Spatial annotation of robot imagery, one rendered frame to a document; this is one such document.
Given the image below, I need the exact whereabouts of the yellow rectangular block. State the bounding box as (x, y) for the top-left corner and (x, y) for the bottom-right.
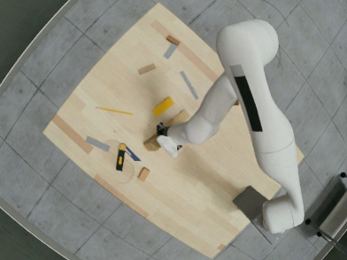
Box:
(152, 96), (174, 117)

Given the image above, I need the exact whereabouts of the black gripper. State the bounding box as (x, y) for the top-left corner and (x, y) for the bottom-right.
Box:
(157, 122), (182, 150)

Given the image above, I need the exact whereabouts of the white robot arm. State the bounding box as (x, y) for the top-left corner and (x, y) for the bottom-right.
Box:
(157, 19), (305, 233)

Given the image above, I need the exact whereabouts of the grey flat bar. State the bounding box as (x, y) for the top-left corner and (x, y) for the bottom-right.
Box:
(85, 136), (111, 152)
(180, 70), (199, 100)

